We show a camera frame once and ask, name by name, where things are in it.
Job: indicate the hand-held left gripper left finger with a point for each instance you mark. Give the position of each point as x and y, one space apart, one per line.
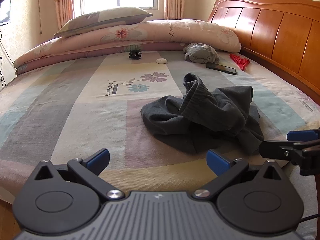
98 161

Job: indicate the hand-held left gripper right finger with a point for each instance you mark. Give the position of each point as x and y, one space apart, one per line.
217 162

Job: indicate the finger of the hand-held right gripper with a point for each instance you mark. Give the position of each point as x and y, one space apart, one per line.
275 150
298 135

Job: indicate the dark grey pants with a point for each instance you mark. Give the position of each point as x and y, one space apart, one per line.
175 120

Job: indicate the black smartphone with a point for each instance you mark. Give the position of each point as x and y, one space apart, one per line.
222 69

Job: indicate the red folding fan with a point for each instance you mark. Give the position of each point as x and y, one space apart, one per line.
238 60

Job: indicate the wooden headboard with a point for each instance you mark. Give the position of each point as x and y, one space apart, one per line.
275 30

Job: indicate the crumpled grey garment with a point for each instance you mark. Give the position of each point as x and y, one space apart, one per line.
200 52

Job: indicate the black hair claw clip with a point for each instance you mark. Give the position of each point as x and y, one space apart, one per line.
135 55

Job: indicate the white earbuds case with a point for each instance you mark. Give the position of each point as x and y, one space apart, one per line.
161 60

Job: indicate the folded pink floral quilt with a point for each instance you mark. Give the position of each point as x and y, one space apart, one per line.
162 32

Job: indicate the floral patchwork pillow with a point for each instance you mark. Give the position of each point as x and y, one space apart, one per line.
100 20

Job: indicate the wall mounted television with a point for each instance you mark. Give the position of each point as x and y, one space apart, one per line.
5 10

